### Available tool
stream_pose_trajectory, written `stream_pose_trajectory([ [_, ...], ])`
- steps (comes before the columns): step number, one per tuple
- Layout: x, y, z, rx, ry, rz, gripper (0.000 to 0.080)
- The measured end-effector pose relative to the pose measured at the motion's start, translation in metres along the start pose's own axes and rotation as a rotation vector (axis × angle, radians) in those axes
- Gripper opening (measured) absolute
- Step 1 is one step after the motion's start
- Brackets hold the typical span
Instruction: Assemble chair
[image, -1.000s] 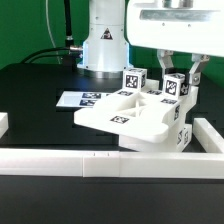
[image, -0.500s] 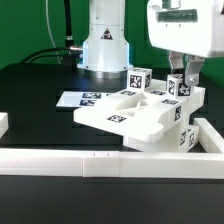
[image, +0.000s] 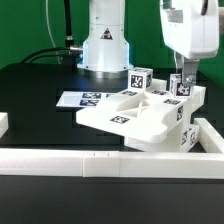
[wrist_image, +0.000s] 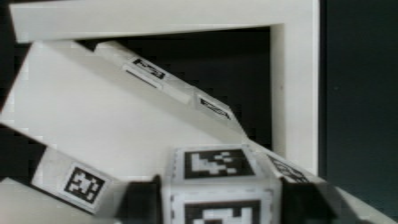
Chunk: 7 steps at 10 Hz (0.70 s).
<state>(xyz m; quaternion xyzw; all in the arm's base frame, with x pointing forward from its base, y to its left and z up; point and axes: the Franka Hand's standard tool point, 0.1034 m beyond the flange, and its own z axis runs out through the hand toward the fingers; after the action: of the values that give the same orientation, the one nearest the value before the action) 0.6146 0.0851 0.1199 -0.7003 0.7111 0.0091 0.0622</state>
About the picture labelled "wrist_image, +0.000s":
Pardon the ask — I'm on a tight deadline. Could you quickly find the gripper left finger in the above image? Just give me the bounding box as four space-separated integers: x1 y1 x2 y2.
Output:
116 176 164 224

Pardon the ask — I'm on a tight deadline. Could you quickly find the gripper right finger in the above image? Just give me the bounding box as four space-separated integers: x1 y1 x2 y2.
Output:
281 179 356 224

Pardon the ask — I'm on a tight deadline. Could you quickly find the white chair back frame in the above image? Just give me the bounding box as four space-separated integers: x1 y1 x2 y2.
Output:
0 124 398 224

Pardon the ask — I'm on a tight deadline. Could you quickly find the white chair leg block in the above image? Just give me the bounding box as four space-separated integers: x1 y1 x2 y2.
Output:
162 144 281 224

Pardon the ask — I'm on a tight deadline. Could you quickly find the white chair seat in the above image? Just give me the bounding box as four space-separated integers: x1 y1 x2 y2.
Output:
0 41 246 181

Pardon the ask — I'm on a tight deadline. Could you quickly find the white U-shaped fence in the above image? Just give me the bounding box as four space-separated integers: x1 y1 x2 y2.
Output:
9 0 320 172

